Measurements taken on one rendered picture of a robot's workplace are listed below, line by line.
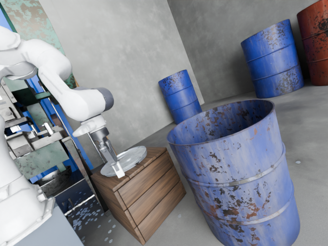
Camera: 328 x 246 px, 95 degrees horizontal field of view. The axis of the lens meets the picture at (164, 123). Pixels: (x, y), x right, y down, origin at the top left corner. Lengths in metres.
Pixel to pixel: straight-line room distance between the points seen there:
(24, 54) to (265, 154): 0.91
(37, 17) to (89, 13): 2.10
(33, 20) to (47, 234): 1.09
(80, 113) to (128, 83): 2.47
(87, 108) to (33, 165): 0.81
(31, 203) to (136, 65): 2.82
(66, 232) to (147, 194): 0.38
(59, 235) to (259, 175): 0.68
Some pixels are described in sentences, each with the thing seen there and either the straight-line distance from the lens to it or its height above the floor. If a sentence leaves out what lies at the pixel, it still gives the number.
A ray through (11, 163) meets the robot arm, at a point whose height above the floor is 0.64.
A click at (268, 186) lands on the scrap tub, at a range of 0.60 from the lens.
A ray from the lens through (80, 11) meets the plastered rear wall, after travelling 3.33.
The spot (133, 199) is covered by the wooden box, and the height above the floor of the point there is 0.24.
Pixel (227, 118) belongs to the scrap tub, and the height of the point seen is 0.40.
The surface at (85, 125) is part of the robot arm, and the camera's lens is 0.65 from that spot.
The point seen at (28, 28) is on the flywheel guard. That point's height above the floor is 1.29.
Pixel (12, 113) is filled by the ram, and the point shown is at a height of 0.93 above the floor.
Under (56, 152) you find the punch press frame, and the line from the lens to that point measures 1.27.
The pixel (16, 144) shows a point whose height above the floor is 0.73.
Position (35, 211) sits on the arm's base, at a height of 0.49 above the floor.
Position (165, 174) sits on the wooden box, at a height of 0.22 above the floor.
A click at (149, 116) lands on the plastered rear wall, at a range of 3.02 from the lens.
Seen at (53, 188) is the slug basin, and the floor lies 0.35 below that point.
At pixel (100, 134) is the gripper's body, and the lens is 0.67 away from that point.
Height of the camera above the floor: 0.66
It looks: 11 degrees down
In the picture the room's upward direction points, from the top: 23 degrees counter-clockwise
